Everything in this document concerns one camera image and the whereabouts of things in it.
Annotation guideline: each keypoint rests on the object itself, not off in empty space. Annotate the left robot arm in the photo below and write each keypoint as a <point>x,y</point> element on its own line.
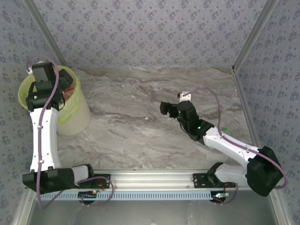
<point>44,140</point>

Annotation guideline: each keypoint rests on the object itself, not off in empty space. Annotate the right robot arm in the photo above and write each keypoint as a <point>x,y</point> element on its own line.
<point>229,144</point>

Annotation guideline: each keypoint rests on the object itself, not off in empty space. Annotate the green plastic bin liner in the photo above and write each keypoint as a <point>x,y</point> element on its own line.
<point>72,107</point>

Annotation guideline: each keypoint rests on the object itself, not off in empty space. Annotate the white plastic bin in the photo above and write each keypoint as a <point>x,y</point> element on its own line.
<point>77,122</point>

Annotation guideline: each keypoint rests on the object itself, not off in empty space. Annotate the aluminium table side bar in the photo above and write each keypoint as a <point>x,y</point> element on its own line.
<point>242,93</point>

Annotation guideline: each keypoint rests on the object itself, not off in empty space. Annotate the small circuit board with LED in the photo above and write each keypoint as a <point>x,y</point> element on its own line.
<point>85,194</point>
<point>219,195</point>

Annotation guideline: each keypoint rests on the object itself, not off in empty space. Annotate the grey metal lower shelf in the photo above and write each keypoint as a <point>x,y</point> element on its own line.
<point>150,213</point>

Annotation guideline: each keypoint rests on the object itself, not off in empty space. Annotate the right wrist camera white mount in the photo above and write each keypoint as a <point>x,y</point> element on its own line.
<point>185,96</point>

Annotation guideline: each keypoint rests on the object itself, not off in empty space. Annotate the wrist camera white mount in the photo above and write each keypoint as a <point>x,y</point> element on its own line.
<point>29,70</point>
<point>185,96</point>

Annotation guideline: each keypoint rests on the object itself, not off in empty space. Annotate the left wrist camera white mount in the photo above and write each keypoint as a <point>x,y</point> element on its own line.
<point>29,70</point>

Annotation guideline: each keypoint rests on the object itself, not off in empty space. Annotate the slanted aluminium frame post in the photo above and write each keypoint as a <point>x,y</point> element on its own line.
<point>48,32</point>
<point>256,32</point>

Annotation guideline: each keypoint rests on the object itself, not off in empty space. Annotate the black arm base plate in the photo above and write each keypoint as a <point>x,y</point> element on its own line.
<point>199,180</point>
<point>103,181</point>

